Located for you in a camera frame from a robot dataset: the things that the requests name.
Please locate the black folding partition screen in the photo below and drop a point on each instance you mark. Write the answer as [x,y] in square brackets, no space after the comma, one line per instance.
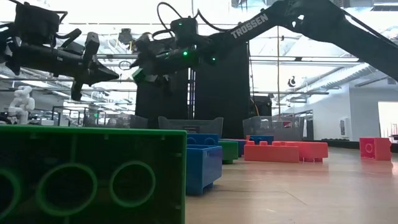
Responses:
[224,93]

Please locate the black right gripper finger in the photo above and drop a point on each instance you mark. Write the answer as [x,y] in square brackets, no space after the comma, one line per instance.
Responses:
[141,63]
[157,81]

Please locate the long orange toy brick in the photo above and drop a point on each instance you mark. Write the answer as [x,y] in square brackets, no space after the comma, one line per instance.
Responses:
[314,151]
[270,154]

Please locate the white humanoid robot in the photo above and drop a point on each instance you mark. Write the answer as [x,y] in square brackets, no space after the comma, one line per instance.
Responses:
[21,104]

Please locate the grey plastic bin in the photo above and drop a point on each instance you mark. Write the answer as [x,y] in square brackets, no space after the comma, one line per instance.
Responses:
[273,126]
[136,122]
[189,124]

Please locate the black hanging hook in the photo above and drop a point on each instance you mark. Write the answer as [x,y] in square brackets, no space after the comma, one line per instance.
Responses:
[291,82]

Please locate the white wall dispenser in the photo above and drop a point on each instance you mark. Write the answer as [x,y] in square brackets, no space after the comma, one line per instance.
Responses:
[345,127]

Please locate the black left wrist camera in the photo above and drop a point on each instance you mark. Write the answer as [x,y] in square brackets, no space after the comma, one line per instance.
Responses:
[35,25]

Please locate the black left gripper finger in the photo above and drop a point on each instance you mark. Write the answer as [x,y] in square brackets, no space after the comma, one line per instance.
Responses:
[99,74]
[77,91]

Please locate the black metal rack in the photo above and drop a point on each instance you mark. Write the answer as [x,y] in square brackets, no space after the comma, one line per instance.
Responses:
[79,108]

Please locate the small green toy brick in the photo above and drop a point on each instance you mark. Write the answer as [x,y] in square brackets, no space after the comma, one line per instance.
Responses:
[228,151]

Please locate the thin hanging pole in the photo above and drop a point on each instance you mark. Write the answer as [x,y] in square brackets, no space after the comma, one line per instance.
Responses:
[278,77]

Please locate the long green toy brick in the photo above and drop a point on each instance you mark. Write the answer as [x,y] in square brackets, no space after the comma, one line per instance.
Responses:
[93,146]

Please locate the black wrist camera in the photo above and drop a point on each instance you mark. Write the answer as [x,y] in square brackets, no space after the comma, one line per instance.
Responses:
[185,31]
[35,25]

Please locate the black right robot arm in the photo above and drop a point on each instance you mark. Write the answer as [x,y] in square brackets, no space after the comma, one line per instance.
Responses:
[311,18]

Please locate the small orange toy brick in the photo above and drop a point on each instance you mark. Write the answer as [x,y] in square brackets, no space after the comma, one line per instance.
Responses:
[247,138]
[374,149]

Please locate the black equipment box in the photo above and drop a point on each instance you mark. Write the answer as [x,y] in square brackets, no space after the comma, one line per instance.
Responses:
[261,107]

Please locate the small blue toy brick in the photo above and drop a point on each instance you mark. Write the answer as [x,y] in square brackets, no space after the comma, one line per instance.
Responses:
[203,168]
[202,139]
[261,139]

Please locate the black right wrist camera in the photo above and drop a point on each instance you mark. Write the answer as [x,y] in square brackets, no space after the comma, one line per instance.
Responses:
[185,31]

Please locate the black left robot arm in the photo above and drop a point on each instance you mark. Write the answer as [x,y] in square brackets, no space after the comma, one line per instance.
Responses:
[6,49]

